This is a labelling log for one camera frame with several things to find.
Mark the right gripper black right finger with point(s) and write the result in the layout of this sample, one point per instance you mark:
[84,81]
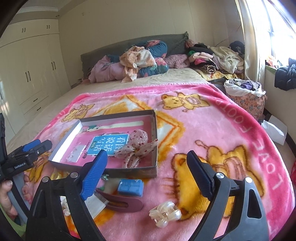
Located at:
[202,174]

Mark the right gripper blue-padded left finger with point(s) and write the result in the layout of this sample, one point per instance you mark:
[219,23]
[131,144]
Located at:
[92,177]

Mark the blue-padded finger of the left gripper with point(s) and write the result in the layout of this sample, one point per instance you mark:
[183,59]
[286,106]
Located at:
[30,145]

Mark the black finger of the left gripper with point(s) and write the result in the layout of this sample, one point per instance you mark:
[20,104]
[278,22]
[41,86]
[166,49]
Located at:
[41,148]

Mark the clear plastic packet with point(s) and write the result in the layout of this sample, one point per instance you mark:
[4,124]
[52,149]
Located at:
[95,204]

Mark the maroon oval hair clip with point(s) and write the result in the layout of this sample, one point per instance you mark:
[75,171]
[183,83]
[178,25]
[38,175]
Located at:
[119,203]

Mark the cream pearl claw clip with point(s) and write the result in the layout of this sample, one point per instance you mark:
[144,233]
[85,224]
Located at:
[164,213]

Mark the green sleeve left forearm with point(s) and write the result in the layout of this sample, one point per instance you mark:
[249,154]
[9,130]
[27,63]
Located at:
[19,229]

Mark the person's left hand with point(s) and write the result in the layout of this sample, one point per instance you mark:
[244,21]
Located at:
[6,204]

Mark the blue rectangular eraser block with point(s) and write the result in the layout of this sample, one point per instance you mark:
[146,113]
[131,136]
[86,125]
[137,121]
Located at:
[131,187]

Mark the dark cardboard box lid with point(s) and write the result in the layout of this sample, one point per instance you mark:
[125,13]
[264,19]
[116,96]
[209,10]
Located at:
[147,167]

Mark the pink dotted fabric scrunchie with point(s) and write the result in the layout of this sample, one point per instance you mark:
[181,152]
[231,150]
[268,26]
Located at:
[137,148]

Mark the pink cartoon bear blanket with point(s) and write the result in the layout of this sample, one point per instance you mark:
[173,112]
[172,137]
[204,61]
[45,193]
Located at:
[195,117]

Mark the white built-in wardrobe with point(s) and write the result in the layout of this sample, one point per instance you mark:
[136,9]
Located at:
[33,73]

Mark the white paper bag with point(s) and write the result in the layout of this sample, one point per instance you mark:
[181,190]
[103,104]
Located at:
[276,129]

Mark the floral laundry basket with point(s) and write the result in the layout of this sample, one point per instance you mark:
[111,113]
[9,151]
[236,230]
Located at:
[248,94]

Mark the pink folded quilt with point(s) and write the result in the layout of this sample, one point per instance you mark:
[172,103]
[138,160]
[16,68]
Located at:
[105,70]

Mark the pile of mixed clothes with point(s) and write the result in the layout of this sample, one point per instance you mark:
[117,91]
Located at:
[216,62]

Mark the orange white crumpled cloth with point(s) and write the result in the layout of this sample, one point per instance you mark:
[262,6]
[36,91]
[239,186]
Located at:
[134,59]

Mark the black jacket on sill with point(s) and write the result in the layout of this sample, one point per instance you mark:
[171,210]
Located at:
[285,77]

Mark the dark grey headboard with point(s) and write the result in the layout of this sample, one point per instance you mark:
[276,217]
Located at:
[174,42]

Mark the cream curtain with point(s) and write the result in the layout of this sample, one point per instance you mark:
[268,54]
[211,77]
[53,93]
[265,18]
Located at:
[255,25]

